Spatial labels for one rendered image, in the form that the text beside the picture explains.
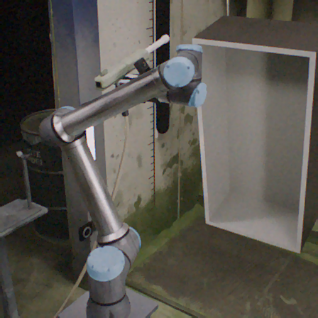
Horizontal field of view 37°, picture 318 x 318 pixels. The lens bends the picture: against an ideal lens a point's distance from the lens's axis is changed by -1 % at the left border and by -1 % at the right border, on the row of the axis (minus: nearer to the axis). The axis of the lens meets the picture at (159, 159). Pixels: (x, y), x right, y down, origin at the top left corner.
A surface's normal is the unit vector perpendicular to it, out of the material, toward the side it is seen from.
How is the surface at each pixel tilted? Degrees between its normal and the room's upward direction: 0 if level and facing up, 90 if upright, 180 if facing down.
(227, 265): 0
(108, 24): 90
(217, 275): 0
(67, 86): 90
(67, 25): 90
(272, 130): 101
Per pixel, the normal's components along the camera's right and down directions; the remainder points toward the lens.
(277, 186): -0.53, 0.52
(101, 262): -0.03, -0.88
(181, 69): -0.18, 0.36
